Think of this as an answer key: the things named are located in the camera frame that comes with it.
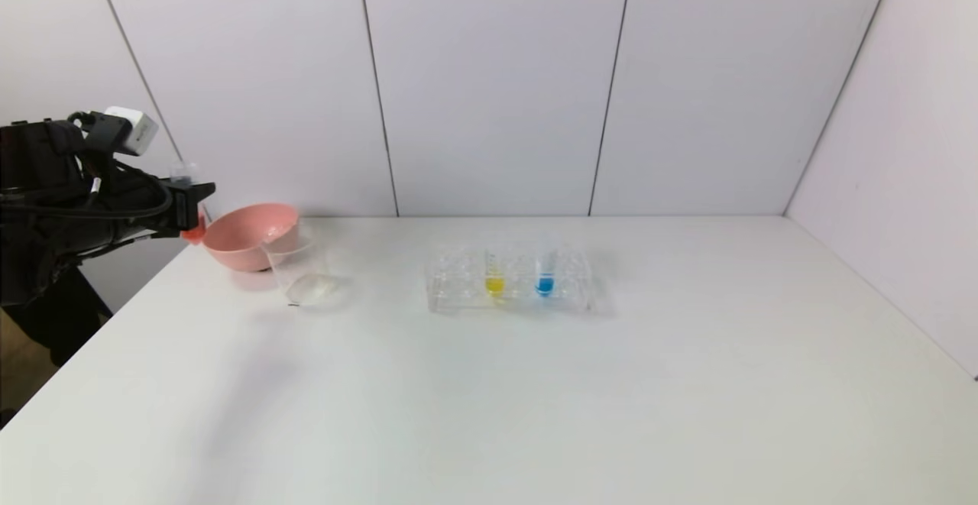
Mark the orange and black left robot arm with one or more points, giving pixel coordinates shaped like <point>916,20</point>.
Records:
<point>38,184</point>

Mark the pink bowl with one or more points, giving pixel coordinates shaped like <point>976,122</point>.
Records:
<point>244,239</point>

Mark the test tube with yellow pigment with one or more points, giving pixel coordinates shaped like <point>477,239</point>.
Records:
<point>495,285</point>

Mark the clear glass beaker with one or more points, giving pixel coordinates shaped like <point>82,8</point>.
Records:
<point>306,276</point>

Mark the person leg in black trousers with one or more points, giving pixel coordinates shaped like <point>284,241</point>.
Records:
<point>69,322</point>

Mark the test tube with blue pigment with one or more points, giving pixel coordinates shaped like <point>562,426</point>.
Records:
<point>544,285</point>

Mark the clear plastic test tube rack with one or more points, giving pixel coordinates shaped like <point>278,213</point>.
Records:
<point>569,291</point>

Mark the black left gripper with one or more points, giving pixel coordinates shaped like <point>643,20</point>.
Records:
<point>186,207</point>

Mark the test tube with red pigment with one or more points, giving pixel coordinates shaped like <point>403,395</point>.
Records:
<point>192,231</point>

